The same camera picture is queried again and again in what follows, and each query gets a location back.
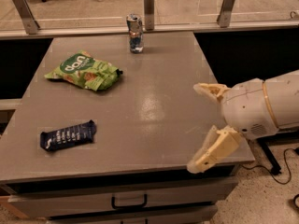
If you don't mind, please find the left metal railing bracket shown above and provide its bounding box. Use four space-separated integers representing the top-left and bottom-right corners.
12 0 39 35

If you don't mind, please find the dark blue rxbar wrapper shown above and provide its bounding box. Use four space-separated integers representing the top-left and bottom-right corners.
40 120 96 152

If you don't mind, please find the black metal stand leg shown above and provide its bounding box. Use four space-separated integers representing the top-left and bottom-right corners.
257 138 281 175

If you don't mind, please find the lower grey drawer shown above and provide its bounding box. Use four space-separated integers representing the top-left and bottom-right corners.
46 205 218 224

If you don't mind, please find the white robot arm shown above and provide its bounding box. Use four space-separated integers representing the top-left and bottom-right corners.
187 71 299 174

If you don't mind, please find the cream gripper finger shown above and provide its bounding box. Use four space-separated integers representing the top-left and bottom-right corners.
193 83 230 103
187 125 243 174

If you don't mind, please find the black floor cable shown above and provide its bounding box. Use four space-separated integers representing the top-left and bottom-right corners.
241 147 299 186

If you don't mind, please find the metal railing bracket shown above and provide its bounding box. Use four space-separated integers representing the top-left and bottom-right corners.
12 0 39 35
217 0 235 28
144 0 154 31

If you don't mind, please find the black drawer handle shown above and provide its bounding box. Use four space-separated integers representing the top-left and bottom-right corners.
110 194 148 210

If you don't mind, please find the silver blue redbull can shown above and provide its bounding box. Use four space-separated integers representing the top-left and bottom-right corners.
126 14 144 53

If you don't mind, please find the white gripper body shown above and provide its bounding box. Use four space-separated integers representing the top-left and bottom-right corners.
221 78 278 140

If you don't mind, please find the right metal railing bracket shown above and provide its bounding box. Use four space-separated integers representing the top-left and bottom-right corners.
217 0 235 28

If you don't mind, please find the middle metal railing bracket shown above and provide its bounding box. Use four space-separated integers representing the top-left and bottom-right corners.
144 0 154 31

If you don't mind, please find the grey drawer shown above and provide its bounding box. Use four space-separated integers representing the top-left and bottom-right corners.
8 176 237 217
46 205 218 224

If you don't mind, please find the upper grey drawer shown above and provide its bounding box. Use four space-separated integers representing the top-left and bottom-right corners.
8 176 237 217

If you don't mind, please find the green chip bag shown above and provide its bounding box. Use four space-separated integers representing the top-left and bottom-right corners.
45 50 123 91

